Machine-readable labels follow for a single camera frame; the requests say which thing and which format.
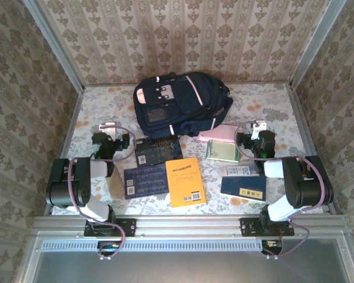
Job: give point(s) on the green notebook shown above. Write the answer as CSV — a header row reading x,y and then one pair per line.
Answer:
x,y
222,150

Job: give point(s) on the beige oval pouch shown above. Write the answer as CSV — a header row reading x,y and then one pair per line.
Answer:
x,y
116,185

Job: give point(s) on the black book with barcode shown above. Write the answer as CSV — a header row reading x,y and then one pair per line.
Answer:
x,y
156,150

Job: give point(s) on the aluminium front rail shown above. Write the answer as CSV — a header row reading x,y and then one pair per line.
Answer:
x,y
188,227

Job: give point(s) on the navy book with two barcodes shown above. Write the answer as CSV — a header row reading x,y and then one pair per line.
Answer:
x,y
147,181

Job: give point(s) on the aluminium frame post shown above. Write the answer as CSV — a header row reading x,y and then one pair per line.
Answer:
x,y
315,44
56,50

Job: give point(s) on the navy blue backpack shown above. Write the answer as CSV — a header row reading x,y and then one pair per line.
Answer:
x,y
179,100

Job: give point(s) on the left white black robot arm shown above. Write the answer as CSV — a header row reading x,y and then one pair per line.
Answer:
x,y
82,182

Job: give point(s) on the pink pencil case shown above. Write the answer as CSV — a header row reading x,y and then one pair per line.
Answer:
x,y
218,132

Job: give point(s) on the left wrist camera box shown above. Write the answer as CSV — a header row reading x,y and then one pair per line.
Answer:
x,y
107,128

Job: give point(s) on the navy book with yellow label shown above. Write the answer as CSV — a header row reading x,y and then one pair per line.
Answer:
x,y
241,185

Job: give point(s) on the grey metal sheet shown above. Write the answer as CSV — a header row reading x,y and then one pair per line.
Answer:
x,y
194,268

